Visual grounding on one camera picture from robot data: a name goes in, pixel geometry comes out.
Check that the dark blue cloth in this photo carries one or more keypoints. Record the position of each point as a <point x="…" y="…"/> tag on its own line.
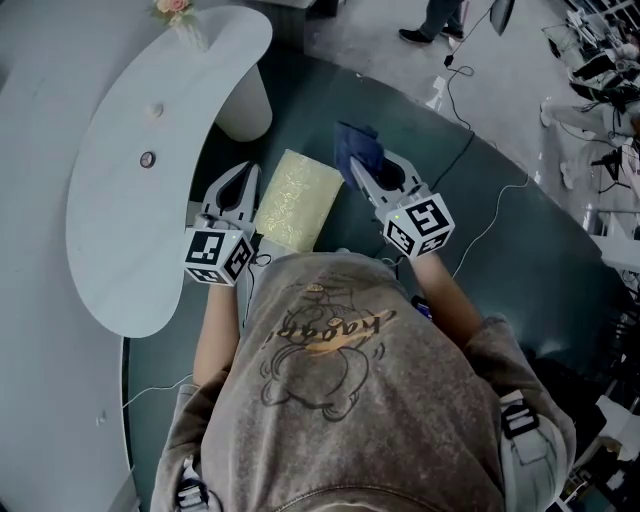
<point x="357" y="142"/>

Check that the brown printed shirt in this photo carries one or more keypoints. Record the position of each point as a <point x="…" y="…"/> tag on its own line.
<point x="350" y="400"/>

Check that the white vase with flowers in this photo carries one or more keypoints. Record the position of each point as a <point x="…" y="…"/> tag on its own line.
<point x="175" y="7"/>

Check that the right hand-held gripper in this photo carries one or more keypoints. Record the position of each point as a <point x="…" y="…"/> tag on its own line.
<point x="420" y="227"/>

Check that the small round tin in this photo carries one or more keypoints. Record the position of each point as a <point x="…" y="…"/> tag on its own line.
<point x="148" y="160"/>

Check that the black device with blue screen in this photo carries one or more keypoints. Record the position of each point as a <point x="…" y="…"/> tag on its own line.
<point x="421" y="306"/>

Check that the white curved table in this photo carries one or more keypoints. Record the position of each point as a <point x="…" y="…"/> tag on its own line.
<point x="130" y="225"/>

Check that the person's right forearm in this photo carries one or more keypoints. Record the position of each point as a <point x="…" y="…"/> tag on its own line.
<point x="445" y="305"/>

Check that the white side table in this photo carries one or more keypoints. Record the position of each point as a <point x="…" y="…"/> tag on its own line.
<point x="620" y="250"/>

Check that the small beige round object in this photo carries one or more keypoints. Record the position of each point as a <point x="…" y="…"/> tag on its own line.
<point x="156" y="110"/>

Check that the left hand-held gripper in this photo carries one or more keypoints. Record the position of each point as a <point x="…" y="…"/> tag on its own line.
<point x="205" y="250"/>

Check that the cream upholstered footstool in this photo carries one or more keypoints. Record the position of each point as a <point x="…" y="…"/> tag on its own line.
<point x="295" y="200"/>

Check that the person's left forearm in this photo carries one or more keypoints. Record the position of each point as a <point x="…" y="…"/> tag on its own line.
<point x="215" y="340"/>

